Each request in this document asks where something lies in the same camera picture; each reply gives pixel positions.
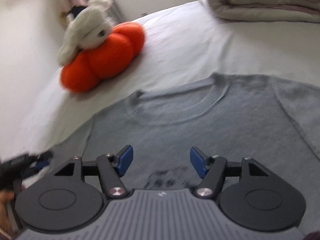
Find person's left hand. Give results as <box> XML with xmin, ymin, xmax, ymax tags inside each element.
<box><xmin>0</xmin><ymin>190</ymin><xmax>15</xmax><ymax>239</ymax></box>

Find white plush dog toy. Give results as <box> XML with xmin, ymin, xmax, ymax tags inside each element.
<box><xmin>57</xmin><ymin>0</ymin><xmax>112</xmax><ymax>66</ymax></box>

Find orange plush pumpkin cushion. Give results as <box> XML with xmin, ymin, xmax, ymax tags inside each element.
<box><xmin>60</xmin><ymin>22</ymin><xmax>145</xmax><ymax>93</ymax></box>

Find grey knit sweater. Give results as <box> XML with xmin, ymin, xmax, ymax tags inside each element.
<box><xmin>52</xmin><ymin>73</ymin><xmax>319</xmax><ymax>232</ymax></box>

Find grey patterned curtain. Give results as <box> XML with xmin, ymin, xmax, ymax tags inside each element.
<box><xmin>107</xmin><ymin>0</ymin><xmax>125</xmax><ymax>24</ymax></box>

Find white bed sheet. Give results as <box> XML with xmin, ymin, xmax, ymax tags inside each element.
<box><xmin>14</xmin><ymin>2</ymin><xmax>319</xmax><ymax>153</ymax></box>

